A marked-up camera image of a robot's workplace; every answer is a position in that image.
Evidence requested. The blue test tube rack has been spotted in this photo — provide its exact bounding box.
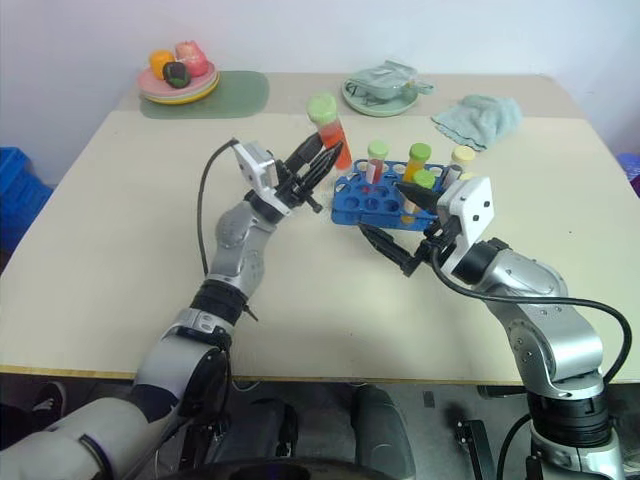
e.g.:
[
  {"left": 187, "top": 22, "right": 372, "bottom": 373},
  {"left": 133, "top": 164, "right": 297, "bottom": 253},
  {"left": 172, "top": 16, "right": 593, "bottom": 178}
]
[{"left": 329, "top": 158, "right": 454, "bottom": 229}]

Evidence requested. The red toy peach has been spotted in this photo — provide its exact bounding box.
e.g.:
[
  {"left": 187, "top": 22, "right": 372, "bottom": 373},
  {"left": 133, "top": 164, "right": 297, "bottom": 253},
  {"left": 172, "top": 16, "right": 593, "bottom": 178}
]
[{"left": 173, "top": 41, "right": 209, "bottom": 78}]

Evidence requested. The yellow plate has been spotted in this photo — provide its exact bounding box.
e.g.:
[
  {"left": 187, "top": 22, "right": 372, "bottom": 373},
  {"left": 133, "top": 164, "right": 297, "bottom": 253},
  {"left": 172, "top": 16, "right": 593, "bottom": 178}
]
[{"left": 144, "top": 79, "right": 221, "bottom": 106}]

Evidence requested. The orange liquid tube, green cap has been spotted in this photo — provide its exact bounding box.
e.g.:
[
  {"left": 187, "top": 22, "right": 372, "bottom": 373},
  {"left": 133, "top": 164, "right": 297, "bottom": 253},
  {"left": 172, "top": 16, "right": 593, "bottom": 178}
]
[{"left": 403, "top": 143, "right": 433, "bottom": 184}]

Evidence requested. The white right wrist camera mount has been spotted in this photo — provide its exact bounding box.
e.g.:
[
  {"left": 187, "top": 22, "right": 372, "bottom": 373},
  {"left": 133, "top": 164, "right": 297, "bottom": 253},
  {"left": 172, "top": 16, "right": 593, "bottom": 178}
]
[{"left": 436, "top": 175, "right": 496, "bottom": 276}]

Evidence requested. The black and green toy ball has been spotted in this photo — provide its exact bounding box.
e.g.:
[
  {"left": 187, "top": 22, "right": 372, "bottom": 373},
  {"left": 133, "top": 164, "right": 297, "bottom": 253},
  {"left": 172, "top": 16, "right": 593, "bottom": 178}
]
[{"left": 162, "top": 62, "right": 193, "bottom": 87}]

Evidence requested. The green-capped tube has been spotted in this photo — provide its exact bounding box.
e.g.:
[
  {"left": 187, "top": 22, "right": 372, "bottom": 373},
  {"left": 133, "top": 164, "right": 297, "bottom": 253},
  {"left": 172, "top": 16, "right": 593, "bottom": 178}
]
[{"left": 402, "top": 169, "right": 437, "bottom": 214}]

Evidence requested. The red liquid tube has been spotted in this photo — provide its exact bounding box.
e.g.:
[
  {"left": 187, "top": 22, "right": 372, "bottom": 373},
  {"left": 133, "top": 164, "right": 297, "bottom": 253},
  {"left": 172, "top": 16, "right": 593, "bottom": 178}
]
[
  {"left": 366, "top": 140, "right": 391, "bottom": 185},
  {"left": 306, "top": 93, "right": 354, "bottom": 171}
]

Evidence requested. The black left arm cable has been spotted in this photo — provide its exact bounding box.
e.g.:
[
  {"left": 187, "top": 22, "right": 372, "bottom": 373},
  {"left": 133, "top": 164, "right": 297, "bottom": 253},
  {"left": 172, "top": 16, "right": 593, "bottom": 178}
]
[{"left": 196, "top": 137, "right": 240, "bottom": 276}]

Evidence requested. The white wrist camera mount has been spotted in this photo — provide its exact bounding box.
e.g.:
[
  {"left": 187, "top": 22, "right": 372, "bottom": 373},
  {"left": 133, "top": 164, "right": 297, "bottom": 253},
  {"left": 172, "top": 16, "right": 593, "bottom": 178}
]
[
  {"left": 233, "top": 141, "right": 280, "bottom": 204},
  {"left": 436, "top": 175, "right": 496, "bottom": 276}
]

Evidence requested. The light green stacked plate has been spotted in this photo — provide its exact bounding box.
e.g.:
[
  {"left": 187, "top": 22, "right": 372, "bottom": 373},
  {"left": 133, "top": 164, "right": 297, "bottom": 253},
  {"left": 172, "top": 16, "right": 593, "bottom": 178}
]
[{"left": 139, "top": 74, "right": 221, "bottom": 101}]

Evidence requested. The clear plastic bag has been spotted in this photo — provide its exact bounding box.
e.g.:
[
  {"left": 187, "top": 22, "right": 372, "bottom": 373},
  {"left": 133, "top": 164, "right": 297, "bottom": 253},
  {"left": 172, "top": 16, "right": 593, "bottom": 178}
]
[{"left": 344, "top": 58, "right": 435, "bottom": 104}]

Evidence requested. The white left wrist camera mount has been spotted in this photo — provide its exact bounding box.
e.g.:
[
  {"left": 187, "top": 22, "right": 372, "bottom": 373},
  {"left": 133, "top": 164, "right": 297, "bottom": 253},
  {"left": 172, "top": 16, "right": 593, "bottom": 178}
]
[{"left": 233, "top": 141, "right": 280, "bottom": 204}]

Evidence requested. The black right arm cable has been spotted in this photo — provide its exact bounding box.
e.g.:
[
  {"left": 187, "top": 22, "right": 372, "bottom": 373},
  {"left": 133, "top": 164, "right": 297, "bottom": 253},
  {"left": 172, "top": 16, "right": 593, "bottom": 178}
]
[{"left": 429, "top": 247, "right": 634, "bottom": 386}]

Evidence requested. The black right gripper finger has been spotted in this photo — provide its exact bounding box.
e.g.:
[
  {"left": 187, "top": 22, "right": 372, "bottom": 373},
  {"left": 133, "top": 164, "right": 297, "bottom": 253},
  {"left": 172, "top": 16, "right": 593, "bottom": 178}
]
[
  {"left": 358, "top": 223, "right": 419, "bottom": 278},
  {"left": 394, "top": 182, "right": 441, "bottom": 212}
]

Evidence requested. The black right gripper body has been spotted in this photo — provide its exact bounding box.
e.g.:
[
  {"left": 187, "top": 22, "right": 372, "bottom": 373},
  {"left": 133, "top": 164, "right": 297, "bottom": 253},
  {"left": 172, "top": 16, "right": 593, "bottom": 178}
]
[{"left": 413, "top": 212, "right": 459, "bottom": 266}]

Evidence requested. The dark rounded shape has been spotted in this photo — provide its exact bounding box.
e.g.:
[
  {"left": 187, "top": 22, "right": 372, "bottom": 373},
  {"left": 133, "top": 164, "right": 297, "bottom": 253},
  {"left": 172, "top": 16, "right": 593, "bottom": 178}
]
[{"left": 353, "top": 383, "right": 419, "bottom": 476}]

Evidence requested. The green placemat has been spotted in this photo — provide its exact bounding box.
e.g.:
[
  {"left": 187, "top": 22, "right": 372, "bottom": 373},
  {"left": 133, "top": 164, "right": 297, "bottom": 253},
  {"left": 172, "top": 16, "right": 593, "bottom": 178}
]
[{"left": 138, "top": 69, "right": 271, "bottom": 120}]

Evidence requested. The red liquid tube, white label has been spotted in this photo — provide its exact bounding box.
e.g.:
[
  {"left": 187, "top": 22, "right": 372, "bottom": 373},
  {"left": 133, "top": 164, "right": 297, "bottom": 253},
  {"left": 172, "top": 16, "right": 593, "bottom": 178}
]
[{"left": 366, "top": 140, "right": 391, "bottom": 185}]

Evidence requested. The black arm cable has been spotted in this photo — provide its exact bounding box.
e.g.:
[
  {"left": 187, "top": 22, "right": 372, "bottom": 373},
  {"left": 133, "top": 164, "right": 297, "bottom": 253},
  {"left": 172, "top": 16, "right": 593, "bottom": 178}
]
[
  {"left": 196, "top": 137, "right": 240, "bottom": 276},
  {"left": 429, "top": 247, "right": 634, "bottom": 386}
]

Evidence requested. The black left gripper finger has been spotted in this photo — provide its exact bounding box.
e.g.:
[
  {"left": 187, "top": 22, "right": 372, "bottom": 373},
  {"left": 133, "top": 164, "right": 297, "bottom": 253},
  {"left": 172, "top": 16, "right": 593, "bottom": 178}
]
[
  {"left": 301, "top": 141, "right": 346, "bottom": 193},
  {"left": 286, "top": 132, "right": 328, "bottom": 175}
]

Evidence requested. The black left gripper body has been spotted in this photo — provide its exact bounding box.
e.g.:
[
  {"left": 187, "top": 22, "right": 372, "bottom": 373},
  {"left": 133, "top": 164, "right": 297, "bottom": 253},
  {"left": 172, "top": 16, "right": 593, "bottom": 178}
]
[{"left": 272, "top": 158, "right": 325, "bottom": 216}]

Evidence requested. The orange toy fruit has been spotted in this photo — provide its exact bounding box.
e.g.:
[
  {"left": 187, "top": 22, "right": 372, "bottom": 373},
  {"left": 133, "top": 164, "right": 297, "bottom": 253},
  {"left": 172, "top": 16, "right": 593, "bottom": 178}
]
[{"left": 149, "top": 49, "right": 176, "bottom": 80}]

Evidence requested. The large light green plate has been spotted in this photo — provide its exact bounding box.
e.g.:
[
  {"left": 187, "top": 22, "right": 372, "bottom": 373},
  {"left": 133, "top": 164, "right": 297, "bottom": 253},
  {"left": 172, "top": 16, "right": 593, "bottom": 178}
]
[{"left": 341, "top": 74, "right": 420, "bottom": 117}]

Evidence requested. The black shoe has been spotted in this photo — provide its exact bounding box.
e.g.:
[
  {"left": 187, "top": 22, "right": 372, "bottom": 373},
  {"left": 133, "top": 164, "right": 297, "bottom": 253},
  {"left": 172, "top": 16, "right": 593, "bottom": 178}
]
[{"left": 32, "top": 381, "right": 67, "bottom": 426}]

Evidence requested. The blue plastic crate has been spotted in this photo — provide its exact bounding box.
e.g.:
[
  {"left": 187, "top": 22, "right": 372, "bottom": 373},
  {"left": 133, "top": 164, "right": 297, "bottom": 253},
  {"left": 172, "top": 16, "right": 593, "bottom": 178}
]
[{"left": 0, "top": 146, "right": 55, "bottom": 254}]

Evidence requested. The pink plate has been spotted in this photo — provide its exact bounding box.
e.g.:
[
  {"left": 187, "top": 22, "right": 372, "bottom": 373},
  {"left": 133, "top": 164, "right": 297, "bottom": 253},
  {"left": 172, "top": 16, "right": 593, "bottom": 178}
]
[{"left": 137, "top": 62, "right": 220, "bottom": 96}]

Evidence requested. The light green towel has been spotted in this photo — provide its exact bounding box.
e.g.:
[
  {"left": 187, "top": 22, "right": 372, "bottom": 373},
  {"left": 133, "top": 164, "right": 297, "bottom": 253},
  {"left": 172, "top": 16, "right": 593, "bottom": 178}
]
[{"left": 430, "top": 94, "right": 524, "bottom": 154}]

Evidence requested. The purple container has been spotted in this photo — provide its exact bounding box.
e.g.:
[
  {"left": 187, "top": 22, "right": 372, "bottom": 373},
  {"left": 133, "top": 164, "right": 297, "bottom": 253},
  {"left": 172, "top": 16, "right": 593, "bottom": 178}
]
[{"left": 615, "top": 152, "right": 640, "bottom": 197}]

